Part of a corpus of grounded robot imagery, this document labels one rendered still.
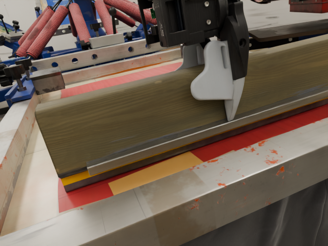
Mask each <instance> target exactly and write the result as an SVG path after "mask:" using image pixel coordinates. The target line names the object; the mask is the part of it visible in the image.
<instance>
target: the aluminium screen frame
mask: <svg viewBox="0 0 328 246"><path fill-rule="evenodd" d="M180 59H182V56H181V49H180V48H176V49H171V50H166V51H162V52H158V53H153V54H149V55H144V56H139V57H135V58H130V59H126V60H121V61H116V62H111V63H106V64H102V65H97V66H93V67H88V68H84V69H79V70H75V71H70V72H65V73H62V77H63V80H64V83H65V86H67V85H71V84H75V83H79V82H84V81H89V80H93V79H97V78H102V77H106V76H110V75H115V74H119V73H123V72H127V71H131V70H136V69H140V68H144V67H149V66H153V65H157V64H161V63H165V62H171V61H175V60H180ZM42 97H43V94H41V95H37V93H36V91H35V92H34V94H33V96H32V98H30V99H26V100H23V101H18V102H14V103H13V105H12V106H11V107H10V109H9V110H8V112H7V113H6V115H5V116H4V118H3V119H2V120H1V122H0V233H1V230H2V226H3V223H4V220H5V217H6V214H7V211H8V208H9V204H10V201H11V198H12V195H13V191H14V188H15V185H16V182H17V178H18V175H19V172H20V169H21V165H22V162H23V158H24V156H25V152H26V149H27V146H28V143H29V139H30V136H31V133H32V130H33V127H34V123H35V120H36V118H35V109H36V107H37V104H40V103H41V101H42ZM327 178H328V117H327V118H325V119H322V120H319V121H316V122H314V123H311V124H308V125H305V126H302V127H300V128H297V129H295V130H292V131H289V132H286V133H284V134H281V135H278V136H275V137H273V138H270V139H267V140H264V141H262V142H259V143H256V144H253V145H250V146H248V147H245V148H242V149H239V150H237V151H234V152H231V153H229V154H226V155H223V156H220V157H218V158H215V159H213V160H210V161H207V162H204V163H202V164H199V165H196V166H193V167H190V168H188V169H185V170H182V171H179V172H177V173H174V174H171V175H168V176H166V177H163V178H160V179H157V180H155V181H152V182H149V183H147V184H144V185H141V186H138V187H136V188H133V189H130V190H128V191H125V192H122V193H119V194H117V195H114V196H111V197H108V198H106V199H103V200H100V201H97V202H95V203H92V204H89V205H86V206H83V207H81V208H78V209H75V210H72V211H70V212H67V213H65V214H62V215H59V216H56V217H54V218H51V219H48V220H46V221H43V222H40V223H37V224H35V225H31V226H29V227H26V228H23V229H21V230H18V231H15V232H12V233H10V234H7V235H4V236H1V237H0V246H180V245H182V244H184V243H186V242H188V241H191V240H193V239H195V238H197V237H200V236H202V235H204V234H206V233H208V232H211V231H213V230H215V229H217V228H219V227H222V226H224V225H226V224H228V223H230V222H233V221H235V220H237V219H239V218H241V217H243V216H245V215H248V214H250V213H252V212H254V211H256V210H259V209H261V208H263V207H265V206H267V205H270V204H272V203H274V202H276V201H279V200H281V199H283V198H285V197H287V196H290V195H292V194H294V193H296V192H298V191H301V190H303V189H305V188H307V187H309V186H312V185H314V184H316V183H318V182H320V181H323V180H325V179H327Z"/></svg>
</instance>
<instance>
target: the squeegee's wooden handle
mask: <svg viewBox="0 0 328 246"><path fill-rule="evenodd" d="M204 68H205V64H201V65H197V66H193V67H189V68H185V69H181V70H177V71H173V72H168V73H164V74H160V75H156V76H152V77H148V78H144V79H140V80H136V81H132V82H127V83H123V84H118V85H115V86H111V87H107V88H102V89H98V90H94V91H90V92H86V93H82V94H78V95H74V96H70V97H66V98H62V99H57V100H53V101H49V102H44V103H40V104H37V107H36V109H35V118H36V121H37V124H38V126H39V129H40V131H41V134H42V137H43V139H44V142H45V145H46V147H47V150H48V152H49V155H50V157H51V160H52V163H53V165H54V168H55V170H56V173H57V176H58V177H59V178H60V179H62V178H66V177H69V176H72V175H75V174H78V173H81V172H84V171H87V165H86V162H88V161H91V160H94V159H98V158H101V157H104V156H107V155H110V154H114V153H117V152H120V151H123V150H126V149H129V148H133V147H136V146H139V145H142V144H145V143H149V142H152V141H155V140H158V139H161V138H164V137H168V136H171V135H174V134H177V133H180V132H183V131H187V130H190V129H193V128H196V127H199V126H202V125H205V124H208V123H212V122H215V121H218V120H222V119H225V118H226V112H225V106H224V100H197V99H195V98H194V97H193V96H192V94H191V88H190V86H191V83H192V81H193V80H194V79H195V78H196V77H197V76H198V75H199V74H201V73H202V71H203V70H204ZM326 86H328V34H325V35H321V36H317V37H314V38H309V39H305V40H301V41H296V42H292V43H288V44H284V45H279V46H276V47H272V48H268V49H263V50H259V51H255V52H251V53H249V55H248V66H247V75H246V76H245V82H244V87H243V91H242V95H241V98H240V102H239V105H238V108H237V111H236V114H235V115H237V114H241V113H244V112H247V111H250V110H253V109H256V108H259V107H262V106H266V105H269V104H272V103H276V102H279V101H282V100H285V99H288V98H292V97H295V96H298V95H301V94H304V93H307V92H310V91H313V90H316V89H320V88H323V87H326Z"/></svg>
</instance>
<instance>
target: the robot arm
mask: <svg viewBox="0 0 328 246"><path fill-rule="evenodd" d="M137 1H138V6H139V10H140V15H141V19H142V24H143V30H144V35H145V40H146V45H148V44H153V43H157V42H160V45H161V47H172V46H176V45H179V44H182V45H183V46H184V47H183V63H182V65H181V66H180V67H178V68H177V69H176V70H175V71H177V70H181V69H185V68H189V67H193V66H197V65H201V64H205V68H204V70H203V71H202V73H201V74H199V75H198V76H197V77H196V78H195V79H194V80H193V81H192V83H191V86H190V88H191V94H192V96H193V97H194V98H195V99H197V100H224V106H225V113H226V119H227V121H231V120H233V119H234V117H235V114H236V111H237V108H238V105H239V102H240V98H241V95H242V91H243V87H244V82H245V76H246V75H247V66H248V55H249V33H248V27H247V22H246V19H245V15H244V10H243V2H242V1H240V0H137ZM148 8H150V12H151V17H152V19H155V18H156V21H157V25H154V26H151V27H150V28H151V34H148V31H147V26H146V22H145V17H144V11H143V9H148ZM214 36H216V37H217V38H219V39H220V40H221V41H217V40H213V41H211V40H210V38H212V37H214Z"/></svg>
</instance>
